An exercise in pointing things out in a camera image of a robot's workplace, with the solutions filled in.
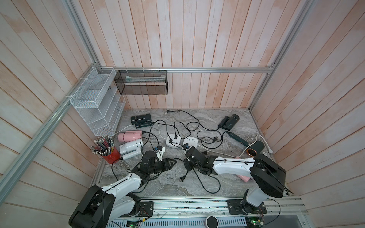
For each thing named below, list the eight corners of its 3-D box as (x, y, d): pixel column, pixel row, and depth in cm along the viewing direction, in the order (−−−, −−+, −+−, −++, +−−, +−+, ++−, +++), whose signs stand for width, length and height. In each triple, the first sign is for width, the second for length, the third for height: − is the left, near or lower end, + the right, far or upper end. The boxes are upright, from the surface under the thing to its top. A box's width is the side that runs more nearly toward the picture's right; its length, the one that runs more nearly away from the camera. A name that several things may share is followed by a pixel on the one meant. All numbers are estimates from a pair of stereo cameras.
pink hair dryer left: (119, 143, 100) (116, 139, 96) (122, 133, 106) (120, 128, 102) (140, 143, 100) (138, 139, 96) (142, 133, 106) (140, 128, 102)
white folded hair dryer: (123, 161, 93) (120, 157, 88) (121, 149, 98) (118, 144, 94) (144, 154, 96) (142, 150, 91) (141, 143, 101) (139, 138, 97)
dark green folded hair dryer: (217, 127, 110) (219, 122, 106) (228, 115, 118) (230, 110, 114) (228, 133, 107) (230, 129, 102) (238, 120, 114) (240, 116, 110)
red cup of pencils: (100, 165, 91) (86, 153, 77) (106, 149, 98) (94, 135, 84) (118, 165, 91) (107, 153, 77) (123, 149, 98) (113, 135, 84)
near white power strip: (166, 147, 98) (165, 144, 95) (167, 137, 104) (166, 134, 100) (180, 147, 98) (180, 144, 95) (180, 137, 104) (180, 134, 100)
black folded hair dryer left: (133, 130, 108) (132, 126, 104) (131, 121, 114) (130, 116, 110) (153, 125, 112) (152, 120, 108) (150, 116, 118) (149, 111, 114)
